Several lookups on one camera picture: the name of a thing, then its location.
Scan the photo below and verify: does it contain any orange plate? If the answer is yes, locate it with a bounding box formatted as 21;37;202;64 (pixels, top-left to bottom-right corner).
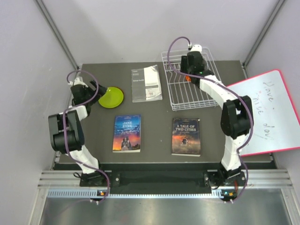
185;76;191;82

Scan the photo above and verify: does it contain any lime green plate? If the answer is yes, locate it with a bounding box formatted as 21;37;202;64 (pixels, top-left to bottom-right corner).
98;87;124;109

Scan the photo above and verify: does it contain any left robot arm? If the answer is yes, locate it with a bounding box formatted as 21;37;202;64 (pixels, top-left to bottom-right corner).
48;77;107;187

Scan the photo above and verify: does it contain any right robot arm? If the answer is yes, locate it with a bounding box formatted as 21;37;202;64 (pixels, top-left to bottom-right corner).
180;51;254;187

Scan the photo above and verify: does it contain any Canon setup guide booklet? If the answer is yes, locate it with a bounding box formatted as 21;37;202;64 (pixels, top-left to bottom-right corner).
131;65;163;103

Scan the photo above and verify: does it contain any Jane Eyre book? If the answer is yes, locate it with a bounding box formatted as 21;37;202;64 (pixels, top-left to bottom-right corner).
112;114;141;153

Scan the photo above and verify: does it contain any Tale of Two Cities book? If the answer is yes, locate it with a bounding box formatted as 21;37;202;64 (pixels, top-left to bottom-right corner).
172;118;201;157

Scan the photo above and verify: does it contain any pink framed whiteboard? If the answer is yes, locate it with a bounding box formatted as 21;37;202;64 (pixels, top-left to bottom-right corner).
229;69;300;156

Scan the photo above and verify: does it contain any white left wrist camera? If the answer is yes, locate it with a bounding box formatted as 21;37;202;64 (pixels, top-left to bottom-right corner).
68;76;88;87

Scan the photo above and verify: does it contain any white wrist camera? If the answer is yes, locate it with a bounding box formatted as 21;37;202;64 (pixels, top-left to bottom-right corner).
188;44;203;53
68;76;88;87

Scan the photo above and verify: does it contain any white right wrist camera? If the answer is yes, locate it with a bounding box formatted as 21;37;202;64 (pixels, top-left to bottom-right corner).
188;44;203;53

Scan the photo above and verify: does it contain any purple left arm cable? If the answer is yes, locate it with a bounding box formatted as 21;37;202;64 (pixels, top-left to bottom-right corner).
62;70;111;203

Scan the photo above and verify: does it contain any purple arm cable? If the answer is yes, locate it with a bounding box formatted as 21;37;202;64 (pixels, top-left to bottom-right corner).
62;70;111;203
167;36;255;203

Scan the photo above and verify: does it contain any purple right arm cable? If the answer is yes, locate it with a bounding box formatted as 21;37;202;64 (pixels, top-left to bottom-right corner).
167;36;255;203

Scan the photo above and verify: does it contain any white wire dish rack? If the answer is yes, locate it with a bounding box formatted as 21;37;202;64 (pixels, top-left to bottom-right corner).
161;47;221;111

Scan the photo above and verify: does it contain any aluminium front rail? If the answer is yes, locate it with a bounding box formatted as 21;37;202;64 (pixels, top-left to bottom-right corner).
38;169;293;199

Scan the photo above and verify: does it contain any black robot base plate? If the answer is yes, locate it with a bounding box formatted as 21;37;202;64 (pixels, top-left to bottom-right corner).
79;170;247;188

